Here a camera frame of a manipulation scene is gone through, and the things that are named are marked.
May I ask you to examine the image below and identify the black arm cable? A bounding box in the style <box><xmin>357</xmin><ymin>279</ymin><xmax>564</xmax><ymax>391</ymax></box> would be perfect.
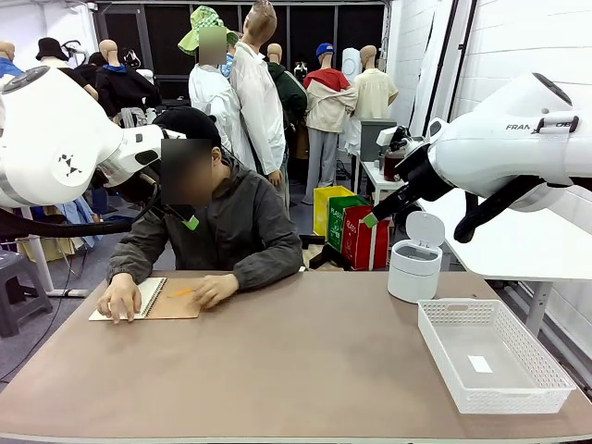
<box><xmin>0</xmin><ymin>178</ymin><xmax>163</xmax><ymax>241</ymax></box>
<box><xmin>452</xmin><ymin>177</ymin><xmax>549</xmax><ymax>244</ymax></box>

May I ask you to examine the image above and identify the yellow recycling bag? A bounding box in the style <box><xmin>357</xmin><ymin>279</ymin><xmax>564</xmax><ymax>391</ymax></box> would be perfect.
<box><xmin>313</xmin><ymin>185</ymin><xmax>356</xmax><ymax>238</ymax></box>

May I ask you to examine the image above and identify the white oval appliance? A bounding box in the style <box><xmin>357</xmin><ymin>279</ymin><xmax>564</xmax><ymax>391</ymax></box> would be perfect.
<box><xmin>341</xmin><ymin>47</ymin><xmax>364</xmax><ymax>87</ymax></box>

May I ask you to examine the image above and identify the red recycling bag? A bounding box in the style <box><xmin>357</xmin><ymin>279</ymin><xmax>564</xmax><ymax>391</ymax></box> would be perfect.
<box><xmin>340</xmin><ymin>205</ymin><xmax>392</xmax><ymax>272</ymax></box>

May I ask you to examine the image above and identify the large white table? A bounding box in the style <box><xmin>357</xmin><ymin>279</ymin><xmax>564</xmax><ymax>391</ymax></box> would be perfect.
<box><xmin>415</xmin><ymin>184</ymin><xmax>592</xmax><ymax>339</ymax></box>

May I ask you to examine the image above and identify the mannequin in cream shirt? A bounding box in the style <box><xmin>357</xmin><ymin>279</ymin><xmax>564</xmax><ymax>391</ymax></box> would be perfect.
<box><xmin>353</xmin><ymin>44</ymin><xmax>400</xmax><ymax>122</ymax></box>

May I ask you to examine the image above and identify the mannequin green checkered hat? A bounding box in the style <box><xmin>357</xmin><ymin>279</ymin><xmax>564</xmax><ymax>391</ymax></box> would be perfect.
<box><xmin>178</xmin><ymin>5</ymin><xmax>255</xmax><ymax>170</ymax></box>

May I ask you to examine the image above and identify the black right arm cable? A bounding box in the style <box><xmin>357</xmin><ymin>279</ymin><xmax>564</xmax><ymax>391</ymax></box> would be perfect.
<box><xmin>452</xmin><ymin>177</ymin><xmax>549</xmax><ymax>244</ymax></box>

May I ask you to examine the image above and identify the spiral notebook brown cover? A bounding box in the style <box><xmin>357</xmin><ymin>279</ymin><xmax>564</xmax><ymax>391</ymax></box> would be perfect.
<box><xmin>88</xmin><ymin>276</ymin><xmax>207</xmax><ymax>322</ymax></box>

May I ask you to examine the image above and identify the mannequin in blue shirt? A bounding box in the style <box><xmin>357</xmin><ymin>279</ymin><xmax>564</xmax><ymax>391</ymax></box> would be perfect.
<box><xmin>0</xmin><ymin>40</ymin><xmax>24</xmax><ymax>80</ymax></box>

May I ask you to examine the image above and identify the person's left forearm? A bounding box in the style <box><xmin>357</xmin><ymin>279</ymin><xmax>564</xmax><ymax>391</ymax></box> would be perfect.
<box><xmin>233</xmin><ymin>249</ymin><xmax>305</xmax><ymax>292</ymax></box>

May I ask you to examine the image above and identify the small white side table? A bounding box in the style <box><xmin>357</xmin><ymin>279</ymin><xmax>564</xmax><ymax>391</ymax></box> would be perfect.
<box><xmin>360</xmin><ymin>160</ymin><xmax>408</xmax><ymax>207</ymax></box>

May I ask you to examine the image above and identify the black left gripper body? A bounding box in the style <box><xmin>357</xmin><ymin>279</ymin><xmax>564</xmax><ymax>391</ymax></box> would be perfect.
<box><xmin>120</xmin><ymin>159</ymin><xmax>162</xmax><ymax>204</ymax></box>

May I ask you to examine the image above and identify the person's head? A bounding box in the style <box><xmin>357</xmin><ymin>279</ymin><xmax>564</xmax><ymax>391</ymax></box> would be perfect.
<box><xmin>159</xmin><ymin>136</ymin><xmax>224</xmax><ymax>207</ymax></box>

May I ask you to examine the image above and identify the mannequin black bucket hat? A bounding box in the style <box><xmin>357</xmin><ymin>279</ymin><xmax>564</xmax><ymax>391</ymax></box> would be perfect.
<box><xmin>35</xmin><ymin>37</ymin><xmax>99</xmax><ymax>101</ymax></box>

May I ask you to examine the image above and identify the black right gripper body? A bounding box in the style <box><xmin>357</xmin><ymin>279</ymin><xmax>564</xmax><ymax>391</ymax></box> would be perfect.
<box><xmin>398</xmin><ymin>142</ymin><xmax>457</xmax><ymax>203</ymax></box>

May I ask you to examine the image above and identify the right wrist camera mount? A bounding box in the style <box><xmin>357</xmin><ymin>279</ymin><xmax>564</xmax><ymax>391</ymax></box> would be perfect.
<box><xmin>376</xmin><ymin>123</ymin><xmax>415</xmax><ymax>154</ymax></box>

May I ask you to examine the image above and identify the seated person in grey jacket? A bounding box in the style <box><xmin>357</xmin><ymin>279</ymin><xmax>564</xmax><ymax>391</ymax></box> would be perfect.
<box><xmin>117</xmin><ymin>156</ymin><xmax>304</xmax><ymax>272</ymax></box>

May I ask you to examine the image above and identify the green recycling bag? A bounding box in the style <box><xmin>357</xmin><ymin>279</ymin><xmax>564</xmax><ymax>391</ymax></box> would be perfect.
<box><xmin>327</xmin><ymin>194</ymin><xmax>371</xmax><ymax>254</ymax></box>

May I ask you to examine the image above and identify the black cross-shaped stand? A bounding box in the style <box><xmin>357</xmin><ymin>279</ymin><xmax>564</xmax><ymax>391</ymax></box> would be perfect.
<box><xmin>300</xmin><ymin>233</ymin><xmax>352</xmax><ymax>272</ymax></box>

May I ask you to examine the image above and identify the person's right forearm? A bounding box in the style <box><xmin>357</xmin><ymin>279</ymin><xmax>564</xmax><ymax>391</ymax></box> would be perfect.
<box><xmin>106</xmin><ymin>240</ymin><xmax>154</xmax><ymax>286</ymax></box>

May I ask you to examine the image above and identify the white lidded trash bin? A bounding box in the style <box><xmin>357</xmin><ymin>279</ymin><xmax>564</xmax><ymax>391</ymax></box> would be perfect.
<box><xmin>387</xmin><ymin>211</ymin><xmax>446</xmax><ymax>305</ymax></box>

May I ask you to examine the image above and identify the grey plastic stool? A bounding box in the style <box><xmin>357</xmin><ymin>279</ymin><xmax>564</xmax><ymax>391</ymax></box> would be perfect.
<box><xmin>0</xmin><ymin>249</ymin><xmax>55</xmax><ymax>339</ymax></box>

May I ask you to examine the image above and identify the white perforated plastic basket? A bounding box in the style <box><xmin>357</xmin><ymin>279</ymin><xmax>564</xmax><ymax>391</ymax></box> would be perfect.
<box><xmin>417</xmin><ymin>298</ymin><xmax>578</xmax><ymax>415</ymax></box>

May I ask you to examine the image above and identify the grey cabinet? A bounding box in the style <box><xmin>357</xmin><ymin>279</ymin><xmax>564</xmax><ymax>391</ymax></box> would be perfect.
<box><xmin>359</xmin><ymin>118</ymin><xmax>398</xmax><ymax>163</ymax></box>

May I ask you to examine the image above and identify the white desk frame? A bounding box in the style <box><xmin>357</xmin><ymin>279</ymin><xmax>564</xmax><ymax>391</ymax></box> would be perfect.
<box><xmin>18</xmin><ymin>205</ymin><xmax>90</xmax><ymax>298</ymax></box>

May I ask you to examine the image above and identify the black cap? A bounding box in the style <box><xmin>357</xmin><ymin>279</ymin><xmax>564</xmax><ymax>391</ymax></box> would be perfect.
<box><xmin>152</xmin><ymin>106</ymin><xmax>223</xmax><ymax>149</ymax></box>

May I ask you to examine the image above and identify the blue cloth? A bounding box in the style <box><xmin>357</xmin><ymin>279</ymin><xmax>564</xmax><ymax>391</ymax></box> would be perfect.
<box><xmin>59</xmin><ymin>196</ymin><xmax>104</xmax><ymax>251</ymax></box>

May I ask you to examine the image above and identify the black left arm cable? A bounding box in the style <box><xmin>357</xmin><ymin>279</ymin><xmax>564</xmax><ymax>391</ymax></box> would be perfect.
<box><xmin>0</xmin><ymin>178</ymin><xmax>163</xmax><ymax>241</ymax></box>

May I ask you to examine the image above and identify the jar with dark liquid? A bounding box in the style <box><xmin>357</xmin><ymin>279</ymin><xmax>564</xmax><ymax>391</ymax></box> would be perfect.
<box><xmin>382</xmin><ymin>147</ymin><xmax>408</xmax><ymax>183</ymax></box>

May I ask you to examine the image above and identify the white label sticker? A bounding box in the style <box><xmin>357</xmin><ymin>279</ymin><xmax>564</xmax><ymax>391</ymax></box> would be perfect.
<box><xmin>466</xmin><ymin>354</ymin><xmax>494</xmax><ymax>375</ymax></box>

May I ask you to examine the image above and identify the mannequin dark green jacket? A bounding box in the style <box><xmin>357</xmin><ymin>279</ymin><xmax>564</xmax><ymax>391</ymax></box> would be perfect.
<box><xmin>266</xmin><ymin>43</ymin><xmax>309</xmax><ymax>161</ymax></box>

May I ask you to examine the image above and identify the beige cloth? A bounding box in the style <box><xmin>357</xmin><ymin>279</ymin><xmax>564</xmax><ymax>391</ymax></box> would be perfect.
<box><xmin>17</xmin><ymin>205</ymin><xmax>78</xmax><ymax>265</ymax></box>

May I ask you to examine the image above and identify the mannequin in black sweater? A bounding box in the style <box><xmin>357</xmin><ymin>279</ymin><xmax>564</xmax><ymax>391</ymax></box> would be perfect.
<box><xmin>95</xmin><ymin>39</ymin><xmax>163</xmax><ymax>119</ymax></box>

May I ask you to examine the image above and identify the person's right hand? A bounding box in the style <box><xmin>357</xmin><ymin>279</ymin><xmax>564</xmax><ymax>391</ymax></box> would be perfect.
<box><xmin>95</xmin><ymin>272</ymin><xmax>143</xmax><ymax>325</ymax></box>

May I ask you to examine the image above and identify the tall mannequin white coat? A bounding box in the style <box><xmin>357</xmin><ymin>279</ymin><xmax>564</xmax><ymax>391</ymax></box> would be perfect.
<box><xmin>229</xmin><ymin>0</ymin><xmax>289</xmax><ymax>186</ymax></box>

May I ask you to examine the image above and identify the mannequin blue cap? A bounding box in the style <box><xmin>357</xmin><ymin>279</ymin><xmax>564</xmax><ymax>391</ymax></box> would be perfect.
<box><xmin>302</xmin><ymin>42</ymin><xmax>358</xmax><ymax>205</ymax></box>

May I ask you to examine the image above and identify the person's left hand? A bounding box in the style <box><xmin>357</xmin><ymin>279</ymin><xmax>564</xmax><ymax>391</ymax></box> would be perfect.
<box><xmin>191</xmin><ymin>273</ymin><xmax>241</xmax><ymax>310</ymax></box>

